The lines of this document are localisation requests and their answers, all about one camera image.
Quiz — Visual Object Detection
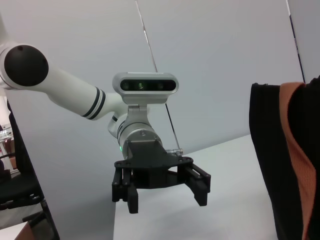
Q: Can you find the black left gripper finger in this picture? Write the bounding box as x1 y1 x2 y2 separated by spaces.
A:
177 162 212 207
111 167 140 215

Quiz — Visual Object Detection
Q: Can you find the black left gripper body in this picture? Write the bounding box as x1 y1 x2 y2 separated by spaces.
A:
114 138 195 191

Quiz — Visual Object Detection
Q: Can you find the black bag with brown handles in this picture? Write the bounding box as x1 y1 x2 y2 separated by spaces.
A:
249 77 320 240

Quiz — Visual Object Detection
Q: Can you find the black office chair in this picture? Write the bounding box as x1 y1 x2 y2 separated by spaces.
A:
0 149 50 213
6 98 61 240

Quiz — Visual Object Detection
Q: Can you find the light wooden desk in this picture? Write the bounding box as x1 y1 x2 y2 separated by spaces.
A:
0 221 33 240

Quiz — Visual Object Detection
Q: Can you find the white storage shelf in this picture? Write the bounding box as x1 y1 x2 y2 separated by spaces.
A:
0 96 17 173

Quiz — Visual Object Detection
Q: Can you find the left gripper cable with plug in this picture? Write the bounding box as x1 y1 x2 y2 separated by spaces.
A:
165 148 185 157

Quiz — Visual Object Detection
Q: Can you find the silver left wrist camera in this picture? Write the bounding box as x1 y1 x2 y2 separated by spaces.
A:
111 71 179 126

